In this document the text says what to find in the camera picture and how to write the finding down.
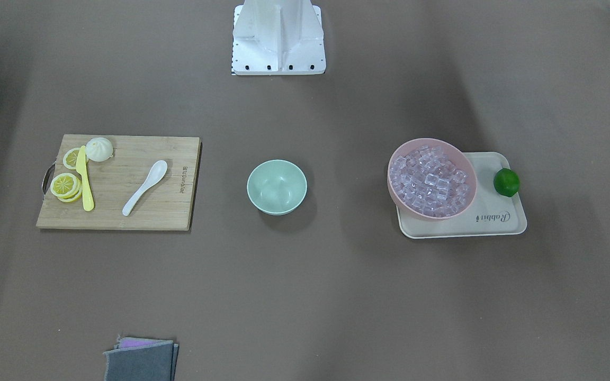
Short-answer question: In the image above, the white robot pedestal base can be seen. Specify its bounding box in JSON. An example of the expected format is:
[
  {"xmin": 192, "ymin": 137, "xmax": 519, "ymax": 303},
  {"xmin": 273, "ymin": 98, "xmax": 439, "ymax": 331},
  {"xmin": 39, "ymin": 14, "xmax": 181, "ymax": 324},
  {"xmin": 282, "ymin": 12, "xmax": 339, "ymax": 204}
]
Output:
[{"xmin": 231, "ymin": 1, "xmax": 327, "ymax": 76}]

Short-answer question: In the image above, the yellow plastic knife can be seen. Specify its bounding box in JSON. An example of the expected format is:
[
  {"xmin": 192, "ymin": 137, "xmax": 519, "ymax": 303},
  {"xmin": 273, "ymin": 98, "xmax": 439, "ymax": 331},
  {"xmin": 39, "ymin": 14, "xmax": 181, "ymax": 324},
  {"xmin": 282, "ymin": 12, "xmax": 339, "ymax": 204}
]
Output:
[{"xmin": 76, "ymin": 146, "xmax": 95, "ymax": 212}]

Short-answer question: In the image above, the white steamed bun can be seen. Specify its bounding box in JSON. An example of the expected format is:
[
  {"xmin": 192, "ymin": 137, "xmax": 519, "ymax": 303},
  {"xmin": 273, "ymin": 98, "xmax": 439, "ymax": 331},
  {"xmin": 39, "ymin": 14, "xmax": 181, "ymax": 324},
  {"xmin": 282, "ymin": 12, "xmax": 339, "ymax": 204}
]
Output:
[{"xmin": 85, "ymin": 137, "xmax": 114, "ymax": 162}]

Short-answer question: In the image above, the mint green bowl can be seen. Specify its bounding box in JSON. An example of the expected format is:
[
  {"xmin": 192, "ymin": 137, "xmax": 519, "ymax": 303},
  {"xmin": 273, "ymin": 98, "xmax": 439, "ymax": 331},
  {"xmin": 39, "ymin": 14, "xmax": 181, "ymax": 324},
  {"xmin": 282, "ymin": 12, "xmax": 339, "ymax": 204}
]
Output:
[{"xmin": 246, "ymin": 159, "xmax": 308, "ymax": 215}]

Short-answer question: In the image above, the single lemon slice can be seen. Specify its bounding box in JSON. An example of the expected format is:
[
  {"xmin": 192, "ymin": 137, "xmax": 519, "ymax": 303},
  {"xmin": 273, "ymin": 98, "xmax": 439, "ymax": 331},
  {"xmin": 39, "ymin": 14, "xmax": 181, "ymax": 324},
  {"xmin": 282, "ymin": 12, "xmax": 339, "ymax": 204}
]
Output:
[{"xmin": 62, "ymin": 147, "xmax": 80, "ymax": 170}]

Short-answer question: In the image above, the green lime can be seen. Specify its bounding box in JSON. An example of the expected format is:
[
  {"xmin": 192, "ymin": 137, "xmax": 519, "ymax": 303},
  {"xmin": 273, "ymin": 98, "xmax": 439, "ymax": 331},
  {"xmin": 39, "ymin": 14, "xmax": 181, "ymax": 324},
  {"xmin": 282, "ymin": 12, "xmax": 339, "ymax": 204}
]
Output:
[{"xmin": 494, "ymin": 167, "xmax": 521, "ymax": 198}]

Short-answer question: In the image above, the lemon slice stack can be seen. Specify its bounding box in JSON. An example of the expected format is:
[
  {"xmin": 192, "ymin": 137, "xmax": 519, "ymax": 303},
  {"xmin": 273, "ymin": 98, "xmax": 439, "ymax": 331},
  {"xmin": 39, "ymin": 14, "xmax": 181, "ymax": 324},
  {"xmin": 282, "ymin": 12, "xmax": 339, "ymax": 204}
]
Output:
[{"xmin": 49, "ymin": 172, "xmax": 83, "ymax": 203}]

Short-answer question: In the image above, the white ceramic spoon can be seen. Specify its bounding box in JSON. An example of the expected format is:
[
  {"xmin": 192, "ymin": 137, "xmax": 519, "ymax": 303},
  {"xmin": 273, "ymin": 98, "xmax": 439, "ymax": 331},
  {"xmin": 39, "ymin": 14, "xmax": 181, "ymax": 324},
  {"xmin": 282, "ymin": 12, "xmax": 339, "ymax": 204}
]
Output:
[{"xmin": 122, "ymin": 160, "xmax": 168, "ymax": 216}]

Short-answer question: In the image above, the grey folded cloth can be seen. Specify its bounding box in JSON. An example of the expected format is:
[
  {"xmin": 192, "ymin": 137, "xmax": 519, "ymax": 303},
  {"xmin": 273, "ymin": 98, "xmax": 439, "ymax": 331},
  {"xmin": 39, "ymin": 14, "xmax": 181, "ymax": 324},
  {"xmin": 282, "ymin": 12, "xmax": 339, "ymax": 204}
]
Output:
[{"xmin": 104, "ymin": 336, "xmax": 179, "ymax": 380}]

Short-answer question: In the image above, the pink bowl of ice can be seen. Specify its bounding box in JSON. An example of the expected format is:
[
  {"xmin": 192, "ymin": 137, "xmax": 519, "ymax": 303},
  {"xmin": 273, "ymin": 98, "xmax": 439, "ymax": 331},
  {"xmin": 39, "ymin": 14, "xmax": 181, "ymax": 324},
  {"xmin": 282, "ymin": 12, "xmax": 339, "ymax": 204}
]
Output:
[{"xmin": 387, "ymin": 138, "xmax": 478, "ymax": 220}]

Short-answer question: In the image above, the bamboo cutting board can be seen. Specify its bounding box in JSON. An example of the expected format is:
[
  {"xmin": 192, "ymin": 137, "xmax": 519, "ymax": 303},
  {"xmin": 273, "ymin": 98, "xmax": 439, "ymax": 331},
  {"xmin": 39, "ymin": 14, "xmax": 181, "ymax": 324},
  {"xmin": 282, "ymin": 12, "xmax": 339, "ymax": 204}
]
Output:
[{"xmin": 36, "ymin": 135, "xmax": 202, "ymax": 231}]

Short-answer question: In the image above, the beige plastic tray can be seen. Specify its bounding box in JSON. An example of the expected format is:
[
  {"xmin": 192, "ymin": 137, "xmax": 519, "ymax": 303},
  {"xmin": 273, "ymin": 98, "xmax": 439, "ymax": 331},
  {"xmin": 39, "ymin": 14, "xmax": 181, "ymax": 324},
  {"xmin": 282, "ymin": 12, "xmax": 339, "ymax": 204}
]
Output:
[{"xmin": 396, "ymin": 152, "xmax": 527, "ymax": 239}]

